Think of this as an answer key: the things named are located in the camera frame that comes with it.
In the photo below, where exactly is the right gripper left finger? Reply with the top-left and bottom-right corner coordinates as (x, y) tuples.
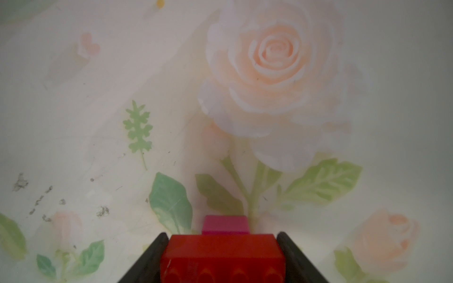
(118, 232), (169, 283)

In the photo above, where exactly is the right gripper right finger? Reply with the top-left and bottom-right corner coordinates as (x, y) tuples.
(276, 232), (329, 283)

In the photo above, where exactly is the long red lego brick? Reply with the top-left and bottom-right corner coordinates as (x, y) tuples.
(160, 234), (285, 283)

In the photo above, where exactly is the magenta lego brick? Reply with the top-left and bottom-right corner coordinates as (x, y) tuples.
(202, 215), (250, 235)

